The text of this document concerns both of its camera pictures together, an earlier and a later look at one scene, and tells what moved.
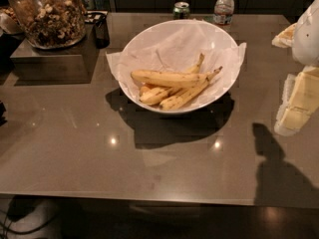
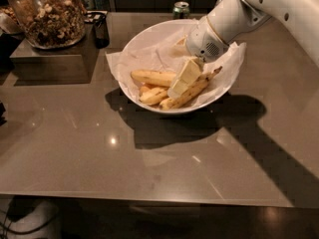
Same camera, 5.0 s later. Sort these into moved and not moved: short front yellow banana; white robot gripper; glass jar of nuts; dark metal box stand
Moved: white robot gripper
Not moved: dark metal box stand; short front yellow banana; glass jar of nuts
